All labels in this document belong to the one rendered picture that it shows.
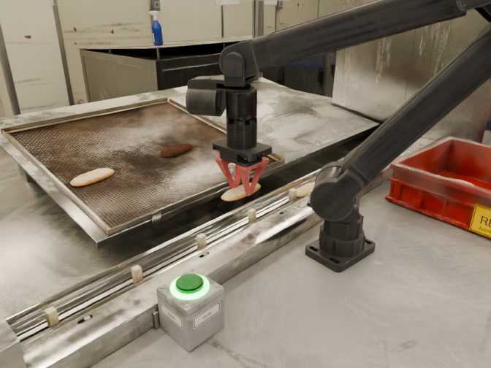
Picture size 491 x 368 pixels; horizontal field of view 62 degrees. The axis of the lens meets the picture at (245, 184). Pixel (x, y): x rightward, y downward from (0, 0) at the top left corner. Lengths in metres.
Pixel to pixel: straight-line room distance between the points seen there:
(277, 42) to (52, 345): 0.54
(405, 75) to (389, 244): 0.72
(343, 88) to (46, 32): 3.15
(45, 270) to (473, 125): 1.20
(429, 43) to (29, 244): 1.21
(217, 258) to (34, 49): 3.62
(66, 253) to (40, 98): 3.42
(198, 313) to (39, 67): 3.76
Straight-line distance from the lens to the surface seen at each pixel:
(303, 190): 0.97
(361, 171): 0.72
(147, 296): 0.65
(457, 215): 0.99
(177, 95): 1.45
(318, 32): 0.68
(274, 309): 0.68
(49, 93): 4.25
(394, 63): 1.46
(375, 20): 0.68
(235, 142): 0.75
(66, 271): 0.82
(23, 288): 0.81
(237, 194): 0.78
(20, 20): 4.15
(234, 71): 0.70
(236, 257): 0.72
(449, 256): 0.89
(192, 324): 0.59
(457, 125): 1.42
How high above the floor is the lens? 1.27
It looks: 24 degrees down
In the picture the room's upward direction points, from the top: straight up
